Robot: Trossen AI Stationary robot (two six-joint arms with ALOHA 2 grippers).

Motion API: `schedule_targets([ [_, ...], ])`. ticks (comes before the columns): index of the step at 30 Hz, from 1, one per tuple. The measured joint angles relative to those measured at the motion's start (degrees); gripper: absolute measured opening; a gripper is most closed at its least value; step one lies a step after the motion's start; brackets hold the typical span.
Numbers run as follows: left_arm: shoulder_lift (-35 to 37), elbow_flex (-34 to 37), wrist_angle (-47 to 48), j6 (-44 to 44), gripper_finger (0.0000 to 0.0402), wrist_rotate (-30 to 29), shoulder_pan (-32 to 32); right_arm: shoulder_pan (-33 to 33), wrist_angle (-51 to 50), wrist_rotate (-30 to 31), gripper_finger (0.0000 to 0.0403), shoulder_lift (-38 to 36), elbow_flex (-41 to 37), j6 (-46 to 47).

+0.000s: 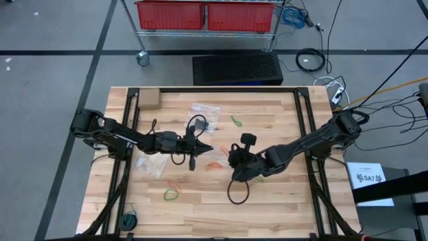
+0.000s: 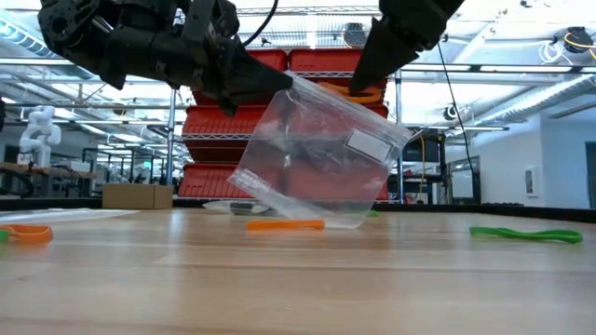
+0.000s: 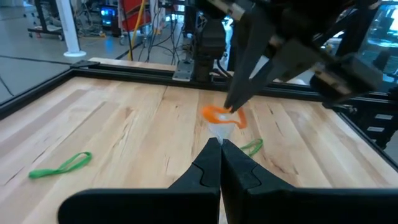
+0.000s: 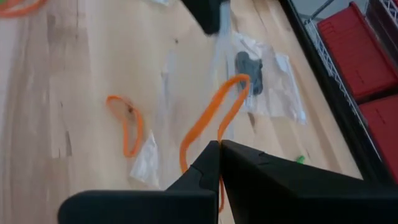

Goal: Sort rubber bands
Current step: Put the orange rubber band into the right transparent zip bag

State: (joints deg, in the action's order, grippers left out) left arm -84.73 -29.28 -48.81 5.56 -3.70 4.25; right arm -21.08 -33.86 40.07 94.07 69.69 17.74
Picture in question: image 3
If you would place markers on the computer with blue light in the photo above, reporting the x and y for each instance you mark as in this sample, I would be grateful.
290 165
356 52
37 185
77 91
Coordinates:
107 15

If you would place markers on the red equipment box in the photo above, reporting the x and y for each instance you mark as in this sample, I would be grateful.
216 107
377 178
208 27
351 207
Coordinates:
130 12

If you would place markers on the green rubber band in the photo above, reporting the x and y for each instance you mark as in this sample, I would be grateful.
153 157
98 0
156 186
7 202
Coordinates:
43 172
260 141

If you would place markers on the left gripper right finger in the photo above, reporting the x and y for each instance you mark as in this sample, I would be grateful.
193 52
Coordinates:
295 205

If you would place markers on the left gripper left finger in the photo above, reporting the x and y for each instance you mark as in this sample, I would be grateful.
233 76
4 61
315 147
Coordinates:
140 208

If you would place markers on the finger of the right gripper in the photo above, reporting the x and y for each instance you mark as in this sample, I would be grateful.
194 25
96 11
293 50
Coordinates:
252 56
270 73

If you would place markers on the orange rubber band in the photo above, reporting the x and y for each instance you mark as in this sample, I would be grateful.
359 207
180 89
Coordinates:
211 112

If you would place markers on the lit monitor screen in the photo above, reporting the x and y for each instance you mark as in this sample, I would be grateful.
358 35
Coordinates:
390 25

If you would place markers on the black background cart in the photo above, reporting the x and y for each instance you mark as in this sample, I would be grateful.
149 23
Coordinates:
43 18

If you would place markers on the white pole with base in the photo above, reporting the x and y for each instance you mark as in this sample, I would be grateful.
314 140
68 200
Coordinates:
68 28

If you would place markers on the clear plastic zip bag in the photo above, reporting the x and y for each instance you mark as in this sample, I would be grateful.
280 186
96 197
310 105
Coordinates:
221 129

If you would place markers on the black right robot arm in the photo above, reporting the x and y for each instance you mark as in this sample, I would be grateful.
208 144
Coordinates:
208 43

